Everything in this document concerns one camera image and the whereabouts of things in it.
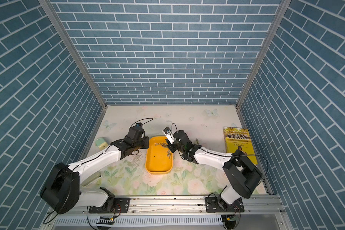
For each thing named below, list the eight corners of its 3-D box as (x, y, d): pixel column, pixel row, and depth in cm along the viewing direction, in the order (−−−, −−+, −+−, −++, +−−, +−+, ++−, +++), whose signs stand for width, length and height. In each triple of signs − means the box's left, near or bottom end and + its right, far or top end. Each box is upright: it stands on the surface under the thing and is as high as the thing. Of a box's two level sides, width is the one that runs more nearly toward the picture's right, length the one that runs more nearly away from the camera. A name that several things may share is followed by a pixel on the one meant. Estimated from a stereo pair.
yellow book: (229, 164, 90) (231, 162, 87) (221, 129, 107) (222, 127, 105) (259, 164, 90) (261, 162, 87) (246, 130, 107) (247, 127, 105)
